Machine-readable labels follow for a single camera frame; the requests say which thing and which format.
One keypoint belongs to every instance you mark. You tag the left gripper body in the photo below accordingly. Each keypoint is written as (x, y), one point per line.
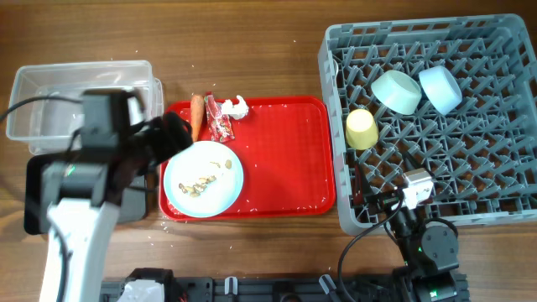
(153, 144)

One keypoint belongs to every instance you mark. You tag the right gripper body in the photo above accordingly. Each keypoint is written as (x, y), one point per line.
(382, 200)

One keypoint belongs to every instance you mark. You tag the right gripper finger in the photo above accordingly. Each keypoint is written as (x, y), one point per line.
(363, 190)
(411, 163)

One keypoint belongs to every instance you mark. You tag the yellow cup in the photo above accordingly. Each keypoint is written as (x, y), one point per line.
(361, 129)

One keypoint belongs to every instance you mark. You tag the green bowl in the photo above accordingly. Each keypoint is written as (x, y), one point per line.
(397, 91)

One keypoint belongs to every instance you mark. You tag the light blue bowl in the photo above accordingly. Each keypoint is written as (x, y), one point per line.
(441, 89)

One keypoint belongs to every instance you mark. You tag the white tissue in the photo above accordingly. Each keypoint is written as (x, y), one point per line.
(236, 111)

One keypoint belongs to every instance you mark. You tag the white plastic spoon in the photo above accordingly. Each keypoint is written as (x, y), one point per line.
(335, 67)

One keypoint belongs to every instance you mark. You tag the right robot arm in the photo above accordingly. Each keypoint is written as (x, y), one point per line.
(429, 246)

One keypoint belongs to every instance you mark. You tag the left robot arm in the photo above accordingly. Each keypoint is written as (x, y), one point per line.
(84, 191)

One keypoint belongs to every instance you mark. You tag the grey dishwasher rack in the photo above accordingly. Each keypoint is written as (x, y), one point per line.
(482, 154)

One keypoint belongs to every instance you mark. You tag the orange carrot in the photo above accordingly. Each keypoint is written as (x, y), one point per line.
(197, 111)

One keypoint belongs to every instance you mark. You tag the light blue plate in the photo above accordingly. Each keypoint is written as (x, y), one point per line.
(218, 197)

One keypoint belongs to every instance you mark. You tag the peanut scraps on plate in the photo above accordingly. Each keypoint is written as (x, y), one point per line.
(210, 172)

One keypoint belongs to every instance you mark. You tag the red snack wrapper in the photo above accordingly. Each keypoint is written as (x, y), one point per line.
(219, 124)

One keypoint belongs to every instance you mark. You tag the black tray bin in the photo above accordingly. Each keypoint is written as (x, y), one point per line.
(133, 207)

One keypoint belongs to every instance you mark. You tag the red serving tray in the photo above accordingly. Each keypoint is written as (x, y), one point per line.
(284, 145)

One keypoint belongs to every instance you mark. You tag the clear plastic bin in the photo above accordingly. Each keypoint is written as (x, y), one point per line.
(46, 126)

